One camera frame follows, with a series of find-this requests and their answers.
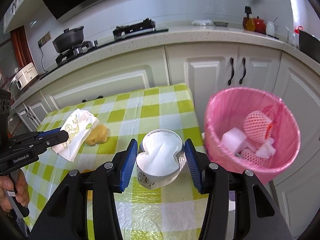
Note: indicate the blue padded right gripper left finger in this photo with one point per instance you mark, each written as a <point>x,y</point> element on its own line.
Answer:
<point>127,162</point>

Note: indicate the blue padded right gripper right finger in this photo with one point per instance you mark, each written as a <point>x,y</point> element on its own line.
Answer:
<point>194,164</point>

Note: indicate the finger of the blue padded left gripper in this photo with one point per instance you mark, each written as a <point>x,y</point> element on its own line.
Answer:
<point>47,133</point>

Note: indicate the crushed white paper cup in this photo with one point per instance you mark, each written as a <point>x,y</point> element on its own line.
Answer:
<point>160,159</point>

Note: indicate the white floral paper carton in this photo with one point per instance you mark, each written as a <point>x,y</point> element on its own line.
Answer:
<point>78,125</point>

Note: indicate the pink foam fruit net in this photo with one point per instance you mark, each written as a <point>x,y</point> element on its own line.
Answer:
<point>257,126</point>

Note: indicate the white foam block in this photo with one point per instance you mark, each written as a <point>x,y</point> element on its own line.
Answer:
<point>235,140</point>

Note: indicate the white paper towel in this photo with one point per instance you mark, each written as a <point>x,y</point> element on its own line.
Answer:
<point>266,150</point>

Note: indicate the pink bag lined trash bin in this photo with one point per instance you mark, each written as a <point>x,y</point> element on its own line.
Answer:
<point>228,108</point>

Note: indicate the yellow sponge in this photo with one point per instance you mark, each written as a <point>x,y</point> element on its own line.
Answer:
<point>97,136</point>

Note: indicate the small pink foam net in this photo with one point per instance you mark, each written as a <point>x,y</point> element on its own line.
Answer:
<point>250,156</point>

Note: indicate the green checkered tablecloth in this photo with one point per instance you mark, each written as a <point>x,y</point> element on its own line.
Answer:
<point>81,199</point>

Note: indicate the white rice cooker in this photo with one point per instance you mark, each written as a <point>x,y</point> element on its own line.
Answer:
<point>26,76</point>

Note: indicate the white cabinet door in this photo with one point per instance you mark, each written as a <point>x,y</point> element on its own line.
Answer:
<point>120,74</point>

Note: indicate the black cooking pot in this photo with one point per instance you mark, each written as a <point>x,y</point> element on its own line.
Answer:
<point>69,39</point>

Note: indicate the black gas stove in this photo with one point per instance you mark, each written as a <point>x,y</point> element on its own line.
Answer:
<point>120,33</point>

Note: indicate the metal dish on counter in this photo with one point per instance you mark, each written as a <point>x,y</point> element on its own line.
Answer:
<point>221,24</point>

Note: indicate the amber oil bottle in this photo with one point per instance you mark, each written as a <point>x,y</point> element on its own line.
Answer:
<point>248,22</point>

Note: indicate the red lidded pot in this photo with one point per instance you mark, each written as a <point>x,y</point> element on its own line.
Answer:
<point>260,26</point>

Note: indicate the white ceramic jar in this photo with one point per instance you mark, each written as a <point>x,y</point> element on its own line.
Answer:
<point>270,29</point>

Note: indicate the dark grey large pot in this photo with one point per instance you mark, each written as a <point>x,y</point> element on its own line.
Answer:
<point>309,45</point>

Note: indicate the black cabinet handle left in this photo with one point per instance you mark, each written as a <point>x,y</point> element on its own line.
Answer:
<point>229,82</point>

